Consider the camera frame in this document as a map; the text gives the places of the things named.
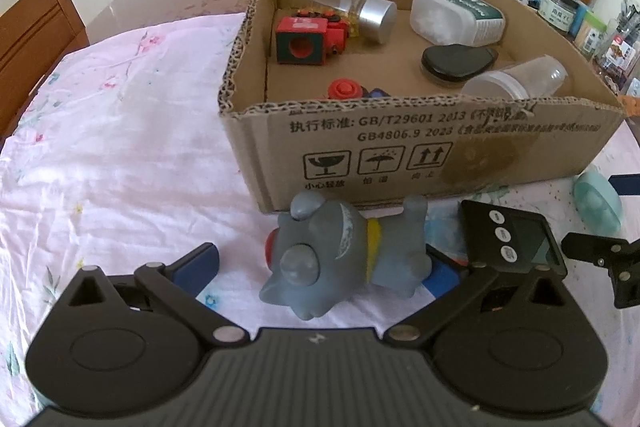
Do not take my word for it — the small jar with black lid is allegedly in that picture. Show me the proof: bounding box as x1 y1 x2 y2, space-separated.
539 0 581 35

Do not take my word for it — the small bottle with green lid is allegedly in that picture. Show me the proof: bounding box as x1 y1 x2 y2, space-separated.
575 9 608 58

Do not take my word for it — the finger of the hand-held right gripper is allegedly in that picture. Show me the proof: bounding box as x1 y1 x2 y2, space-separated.
561 232 640 309
609 175 640 196

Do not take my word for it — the teal rounded case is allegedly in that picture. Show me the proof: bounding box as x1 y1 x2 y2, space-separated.
573 170 623 235

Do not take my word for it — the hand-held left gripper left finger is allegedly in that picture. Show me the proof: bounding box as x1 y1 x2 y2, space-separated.
62 243 248 348

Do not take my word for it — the cardboard box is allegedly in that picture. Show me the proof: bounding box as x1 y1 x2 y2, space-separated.
217 0 626 214

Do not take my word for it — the grey cat toy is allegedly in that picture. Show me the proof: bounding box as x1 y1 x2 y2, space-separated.
258 192 431 322

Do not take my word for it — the red toy train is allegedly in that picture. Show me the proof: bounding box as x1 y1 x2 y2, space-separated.
274 8 357 66

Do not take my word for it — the pink floral tablecloth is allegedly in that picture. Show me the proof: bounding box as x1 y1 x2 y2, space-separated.
0 12 640 408

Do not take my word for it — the white plastic bottle green label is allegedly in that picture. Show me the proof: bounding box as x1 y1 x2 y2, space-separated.
410 0 506 48

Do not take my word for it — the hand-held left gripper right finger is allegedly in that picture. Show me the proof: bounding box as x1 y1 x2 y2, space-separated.
384 252 576 350

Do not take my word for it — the pen holder with pens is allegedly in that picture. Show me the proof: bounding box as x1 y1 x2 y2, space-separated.
614 0 640 38

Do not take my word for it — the clear plastic cup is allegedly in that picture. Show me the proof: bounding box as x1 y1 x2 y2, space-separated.
460 55 571 100

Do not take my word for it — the correction tape dispenser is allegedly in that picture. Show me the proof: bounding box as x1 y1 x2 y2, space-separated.
420 44 500 86

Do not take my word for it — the red round toy piece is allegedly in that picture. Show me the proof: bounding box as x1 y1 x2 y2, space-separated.
327 78 393 100

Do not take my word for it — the pill bottle with silver cap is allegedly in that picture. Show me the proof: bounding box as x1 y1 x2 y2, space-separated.
290 0 398 45

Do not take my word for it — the black device with round buttons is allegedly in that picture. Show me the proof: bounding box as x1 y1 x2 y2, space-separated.
459 199 568 278

